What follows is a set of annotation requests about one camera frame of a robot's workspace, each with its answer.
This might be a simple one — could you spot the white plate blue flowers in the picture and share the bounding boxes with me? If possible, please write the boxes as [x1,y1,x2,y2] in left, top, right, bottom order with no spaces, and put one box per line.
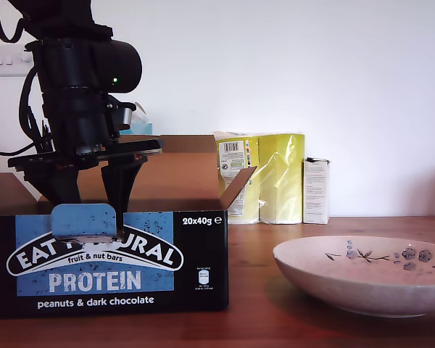
[272,235,435,319]

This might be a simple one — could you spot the white wall switch plate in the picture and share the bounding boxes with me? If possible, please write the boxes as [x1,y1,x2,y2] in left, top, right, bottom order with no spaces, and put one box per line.
[0,45,37,78]

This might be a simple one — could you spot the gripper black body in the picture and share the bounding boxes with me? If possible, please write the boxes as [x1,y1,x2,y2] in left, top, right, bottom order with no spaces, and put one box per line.
[7,90,165,173]

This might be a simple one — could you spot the black blue snackbar carton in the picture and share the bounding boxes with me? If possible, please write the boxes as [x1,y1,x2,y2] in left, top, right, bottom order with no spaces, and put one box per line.
[0,133,258,322]

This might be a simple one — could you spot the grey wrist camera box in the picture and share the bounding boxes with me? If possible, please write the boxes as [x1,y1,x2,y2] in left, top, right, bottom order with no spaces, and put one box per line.
[103,94,137,138]

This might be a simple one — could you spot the thick black cable loop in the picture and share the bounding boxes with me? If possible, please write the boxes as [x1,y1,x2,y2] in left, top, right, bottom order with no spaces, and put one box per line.
[0,0,27,42]

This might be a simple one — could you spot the white printed carton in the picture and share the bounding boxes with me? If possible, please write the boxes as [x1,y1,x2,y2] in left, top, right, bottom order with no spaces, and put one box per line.
[302,157,331,225]

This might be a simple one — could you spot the thin black cable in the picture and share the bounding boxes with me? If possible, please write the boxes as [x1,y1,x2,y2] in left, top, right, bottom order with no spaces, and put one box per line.
[0,67,55,157]

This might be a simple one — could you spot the teal tissue box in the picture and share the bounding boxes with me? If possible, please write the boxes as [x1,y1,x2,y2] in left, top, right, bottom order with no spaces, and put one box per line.
[120,101,154,136]

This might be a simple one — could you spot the yellow paper roll pack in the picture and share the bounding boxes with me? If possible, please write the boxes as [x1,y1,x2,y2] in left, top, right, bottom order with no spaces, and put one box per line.
[212,130,306,225]

